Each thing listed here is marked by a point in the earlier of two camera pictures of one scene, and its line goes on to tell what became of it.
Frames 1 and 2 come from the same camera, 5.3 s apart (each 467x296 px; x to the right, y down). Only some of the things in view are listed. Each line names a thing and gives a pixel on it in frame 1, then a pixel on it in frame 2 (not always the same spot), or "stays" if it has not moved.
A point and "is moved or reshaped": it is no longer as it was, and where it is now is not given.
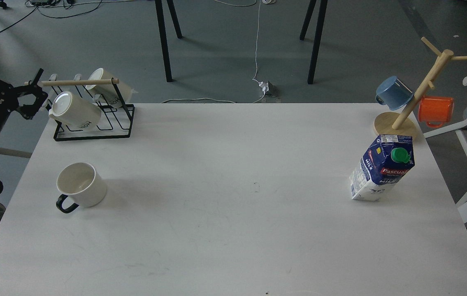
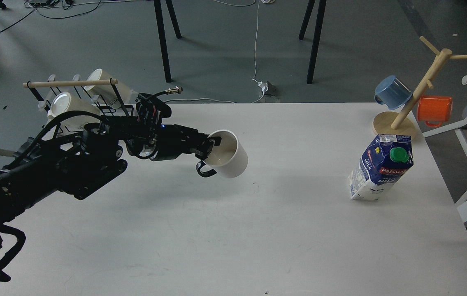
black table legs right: [318, 35] stays
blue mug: [392, 92] stays
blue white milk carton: [389, 158] stays
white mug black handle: [81, 182] is moved or reshaped
